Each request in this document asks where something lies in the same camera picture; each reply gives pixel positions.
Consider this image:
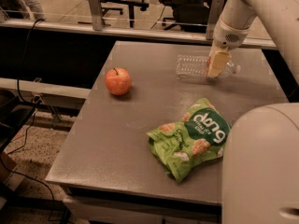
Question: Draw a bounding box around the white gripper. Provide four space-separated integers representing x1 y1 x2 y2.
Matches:
206 18 249 77

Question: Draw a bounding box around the clear plastic water bottle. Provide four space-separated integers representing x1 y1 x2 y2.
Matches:
176 54 240 79

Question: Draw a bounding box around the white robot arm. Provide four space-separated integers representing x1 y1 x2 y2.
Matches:
207 0 299 224

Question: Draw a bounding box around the green rice chip bag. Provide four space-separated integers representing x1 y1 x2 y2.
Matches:
147 98 231 183

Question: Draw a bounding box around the black office chair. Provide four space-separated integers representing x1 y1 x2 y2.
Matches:
159 0 233 35

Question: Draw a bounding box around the red yellow apple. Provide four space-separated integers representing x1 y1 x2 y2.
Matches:
105 67 132 96

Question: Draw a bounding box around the black tray stand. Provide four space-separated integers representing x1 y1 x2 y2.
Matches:
0 90 36 153

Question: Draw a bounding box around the right metal rail bracket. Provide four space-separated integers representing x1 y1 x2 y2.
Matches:
206 0 224 40

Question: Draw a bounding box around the metal rail bracket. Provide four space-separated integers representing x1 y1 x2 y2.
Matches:
206 0 224 40
88 0 104 31

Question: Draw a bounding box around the left metal rail bracket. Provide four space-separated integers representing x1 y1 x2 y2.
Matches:
88 0 104 31

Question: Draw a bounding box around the black power cable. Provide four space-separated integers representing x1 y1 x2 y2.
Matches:
0 18 64 222

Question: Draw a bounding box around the grey table frame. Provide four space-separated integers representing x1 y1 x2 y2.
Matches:
64 188 221 224

